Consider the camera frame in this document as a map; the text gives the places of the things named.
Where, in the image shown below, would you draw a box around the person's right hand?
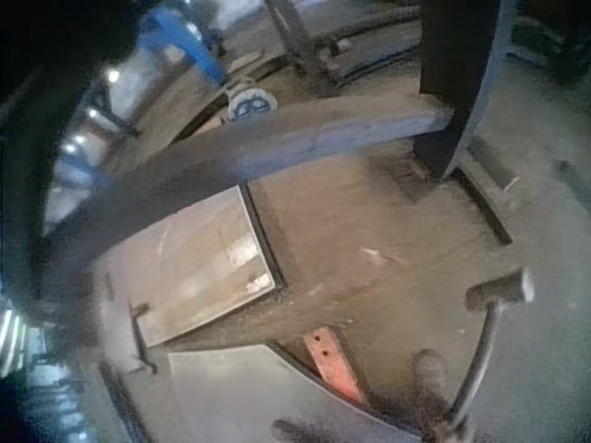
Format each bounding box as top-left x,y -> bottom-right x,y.
271,348 -> 477,443

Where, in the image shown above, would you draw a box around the dark steel hammer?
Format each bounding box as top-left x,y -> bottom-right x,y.
445,269 -> 534,433

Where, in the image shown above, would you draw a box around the grey steel plate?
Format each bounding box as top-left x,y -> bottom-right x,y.
166,342 -> 419,443

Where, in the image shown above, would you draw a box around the rusty brown steel plate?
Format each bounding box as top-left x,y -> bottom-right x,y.
91,183 -> 288,365

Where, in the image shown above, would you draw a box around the long grey steel beam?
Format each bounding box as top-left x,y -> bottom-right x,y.
43,97 -> 457,296

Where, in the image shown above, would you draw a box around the dark steel column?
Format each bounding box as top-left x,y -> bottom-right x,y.
412,0 -> 514,182

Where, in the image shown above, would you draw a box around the white and blue round part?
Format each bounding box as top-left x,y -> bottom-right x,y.
226,87 -> 279,122

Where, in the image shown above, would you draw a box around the dark steel floor rails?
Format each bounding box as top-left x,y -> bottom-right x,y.
322,25 -> 428,91

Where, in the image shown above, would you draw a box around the dark angled steel bar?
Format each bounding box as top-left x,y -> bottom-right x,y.
265,0 -> 345,96

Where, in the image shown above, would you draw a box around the red metal bracket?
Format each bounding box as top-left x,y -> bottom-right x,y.
303,325 -> 368,403

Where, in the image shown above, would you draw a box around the dark steel base frame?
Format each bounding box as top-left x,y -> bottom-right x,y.
450,138 -> 516,246

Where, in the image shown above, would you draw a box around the blue metal frame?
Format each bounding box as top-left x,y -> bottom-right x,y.
136,7 -> 228,90

